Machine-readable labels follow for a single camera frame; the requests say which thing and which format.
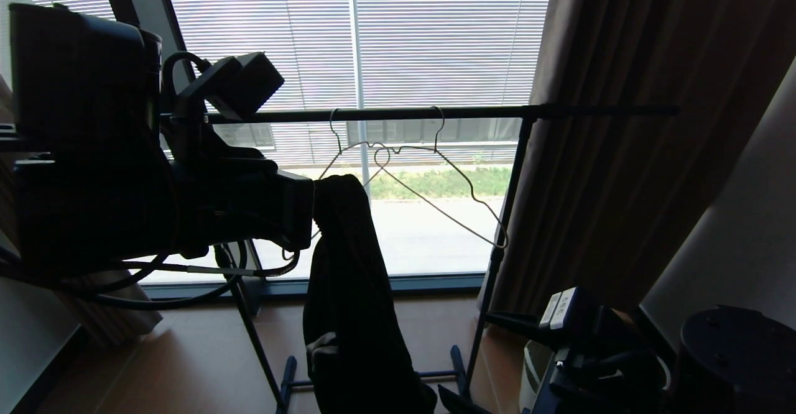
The brown curtain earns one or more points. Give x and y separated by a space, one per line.
118 321
622 184

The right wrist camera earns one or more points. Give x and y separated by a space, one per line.
584 314

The window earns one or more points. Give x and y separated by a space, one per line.
423 282

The black garment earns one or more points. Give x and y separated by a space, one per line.
348 289

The black clothes rack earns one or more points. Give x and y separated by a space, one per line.
497 112

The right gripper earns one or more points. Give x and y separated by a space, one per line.
597 377

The white laundry basket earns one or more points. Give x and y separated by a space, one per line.
535 370

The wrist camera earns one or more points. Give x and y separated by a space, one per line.
242 84
584 314

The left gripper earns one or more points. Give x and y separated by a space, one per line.
249 209

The pink clothes hanger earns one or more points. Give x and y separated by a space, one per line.
435 148
336 137

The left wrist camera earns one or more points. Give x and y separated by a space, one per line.
242 84

